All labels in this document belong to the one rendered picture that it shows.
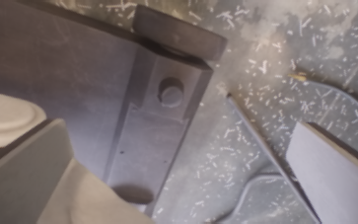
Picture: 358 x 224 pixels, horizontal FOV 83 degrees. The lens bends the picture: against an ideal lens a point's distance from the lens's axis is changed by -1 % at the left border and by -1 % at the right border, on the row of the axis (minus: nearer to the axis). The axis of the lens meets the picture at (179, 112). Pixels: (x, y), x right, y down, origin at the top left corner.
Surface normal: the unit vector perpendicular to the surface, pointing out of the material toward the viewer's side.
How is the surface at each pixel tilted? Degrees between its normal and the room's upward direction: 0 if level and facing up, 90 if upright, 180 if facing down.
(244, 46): 0
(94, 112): 0
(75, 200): 90
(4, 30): 0
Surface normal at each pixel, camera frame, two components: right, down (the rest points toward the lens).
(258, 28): 0.11, 0.44
